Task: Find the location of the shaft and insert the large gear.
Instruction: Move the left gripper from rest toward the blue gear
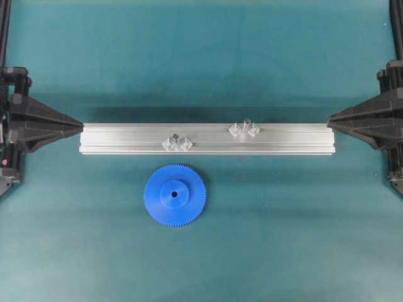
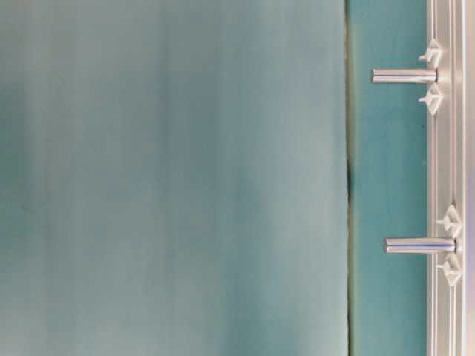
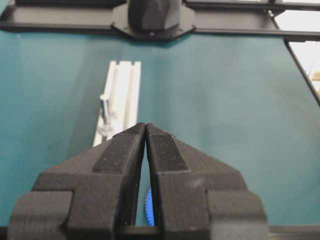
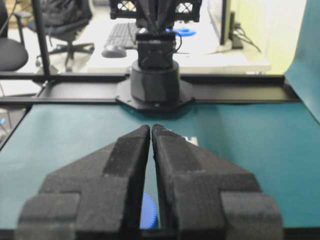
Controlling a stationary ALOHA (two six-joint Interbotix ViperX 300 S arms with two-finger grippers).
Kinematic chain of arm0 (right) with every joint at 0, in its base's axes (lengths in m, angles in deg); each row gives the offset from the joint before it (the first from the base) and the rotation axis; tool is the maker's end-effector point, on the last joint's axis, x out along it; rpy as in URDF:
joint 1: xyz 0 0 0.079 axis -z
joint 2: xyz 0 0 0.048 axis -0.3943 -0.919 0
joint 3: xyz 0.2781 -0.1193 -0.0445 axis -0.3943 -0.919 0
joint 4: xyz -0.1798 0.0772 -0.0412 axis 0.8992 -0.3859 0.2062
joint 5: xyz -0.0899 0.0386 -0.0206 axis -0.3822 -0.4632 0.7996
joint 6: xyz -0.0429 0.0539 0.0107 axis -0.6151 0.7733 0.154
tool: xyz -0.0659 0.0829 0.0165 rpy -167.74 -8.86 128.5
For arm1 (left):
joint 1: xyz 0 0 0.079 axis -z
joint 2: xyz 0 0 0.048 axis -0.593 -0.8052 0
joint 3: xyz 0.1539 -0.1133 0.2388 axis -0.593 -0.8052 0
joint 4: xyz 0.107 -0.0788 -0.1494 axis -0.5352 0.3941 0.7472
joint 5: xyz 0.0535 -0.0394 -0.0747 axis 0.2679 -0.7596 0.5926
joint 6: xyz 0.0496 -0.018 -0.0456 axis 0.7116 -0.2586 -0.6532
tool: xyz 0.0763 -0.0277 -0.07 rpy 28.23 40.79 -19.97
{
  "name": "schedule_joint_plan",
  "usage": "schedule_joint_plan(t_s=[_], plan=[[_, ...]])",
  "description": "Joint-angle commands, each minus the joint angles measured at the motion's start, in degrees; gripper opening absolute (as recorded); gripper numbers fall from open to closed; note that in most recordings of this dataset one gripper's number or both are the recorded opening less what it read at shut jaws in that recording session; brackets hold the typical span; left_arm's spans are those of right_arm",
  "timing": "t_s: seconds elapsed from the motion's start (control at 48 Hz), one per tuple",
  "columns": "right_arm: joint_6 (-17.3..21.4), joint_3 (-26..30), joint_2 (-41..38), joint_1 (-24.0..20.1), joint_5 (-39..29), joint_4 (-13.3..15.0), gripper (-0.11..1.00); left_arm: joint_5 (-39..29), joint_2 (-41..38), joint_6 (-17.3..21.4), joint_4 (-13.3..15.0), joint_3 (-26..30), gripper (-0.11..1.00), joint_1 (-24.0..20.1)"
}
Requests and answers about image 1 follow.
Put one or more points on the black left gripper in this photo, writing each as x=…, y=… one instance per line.
x=27, y=137

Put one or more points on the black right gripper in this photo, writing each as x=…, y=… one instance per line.
x=388, y=104

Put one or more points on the large blue plastic gear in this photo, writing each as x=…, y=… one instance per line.
x=175, y=195

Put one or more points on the long aluminium extrusion rail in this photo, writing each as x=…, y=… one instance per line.
x=207, y=139

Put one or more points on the black left frame post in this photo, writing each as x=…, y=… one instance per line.
x=5, y=11

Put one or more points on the black frame post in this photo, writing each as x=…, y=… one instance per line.
x=395, y=12
x=5, y=11

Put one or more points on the black right frame post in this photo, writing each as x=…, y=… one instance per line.
x=395, y=12

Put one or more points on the clear bracket with short shaft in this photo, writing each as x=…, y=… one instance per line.
x=175, y=143

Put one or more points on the clear bracket with tall shaft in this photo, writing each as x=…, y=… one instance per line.
x=247, y=127

